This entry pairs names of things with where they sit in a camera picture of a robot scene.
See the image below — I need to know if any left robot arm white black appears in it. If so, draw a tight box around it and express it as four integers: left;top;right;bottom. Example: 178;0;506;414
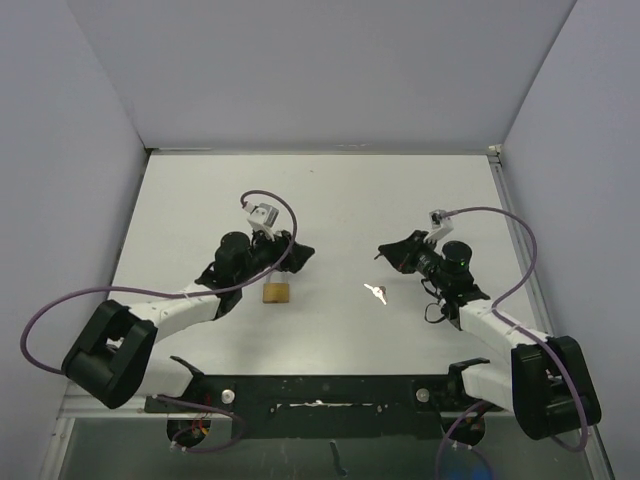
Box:
61;230;315;409

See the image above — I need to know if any black thin cable loop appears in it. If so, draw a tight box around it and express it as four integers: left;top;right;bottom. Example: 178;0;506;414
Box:
419;279;459;326

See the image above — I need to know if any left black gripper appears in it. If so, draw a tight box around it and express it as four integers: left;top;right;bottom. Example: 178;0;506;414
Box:
235;225;313;285

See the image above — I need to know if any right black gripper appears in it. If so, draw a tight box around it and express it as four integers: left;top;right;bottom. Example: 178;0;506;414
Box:
380;230;450;291

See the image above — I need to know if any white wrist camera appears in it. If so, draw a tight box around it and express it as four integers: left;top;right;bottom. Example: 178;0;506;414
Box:
244;203;279;241
424;209;453;245

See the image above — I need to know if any silver key bunch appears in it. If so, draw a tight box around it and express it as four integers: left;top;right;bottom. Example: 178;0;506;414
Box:
363;283;388;305

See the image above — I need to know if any aluminium front rail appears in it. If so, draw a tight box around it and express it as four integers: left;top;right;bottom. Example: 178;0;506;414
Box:
57;383;146;419

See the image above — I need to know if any aluminium rail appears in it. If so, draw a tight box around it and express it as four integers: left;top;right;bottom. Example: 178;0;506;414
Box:
487;144;553;333
57;383;146;419

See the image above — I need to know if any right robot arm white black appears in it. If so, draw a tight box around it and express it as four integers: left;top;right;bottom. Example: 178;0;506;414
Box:
378;230;602;440

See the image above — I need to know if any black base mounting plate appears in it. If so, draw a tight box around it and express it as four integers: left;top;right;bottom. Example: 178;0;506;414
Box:
139;373;490;453

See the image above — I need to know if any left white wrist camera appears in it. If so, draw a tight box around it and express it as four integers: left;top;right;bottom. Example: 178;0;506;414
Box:
244;203;279;241

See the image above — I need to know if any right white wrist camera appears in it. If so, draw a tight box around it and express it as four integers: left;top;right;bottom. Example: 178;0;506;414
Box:
424;209;453;245

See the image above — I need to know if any large brass padlock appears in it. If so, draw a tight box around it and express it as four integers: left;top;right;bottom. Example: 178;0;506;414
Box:
262;270;290;304

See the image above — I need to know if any aluminium right side rail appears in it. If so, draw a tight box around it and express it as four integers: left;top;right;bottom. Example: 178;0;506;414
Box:
487;144;553;333

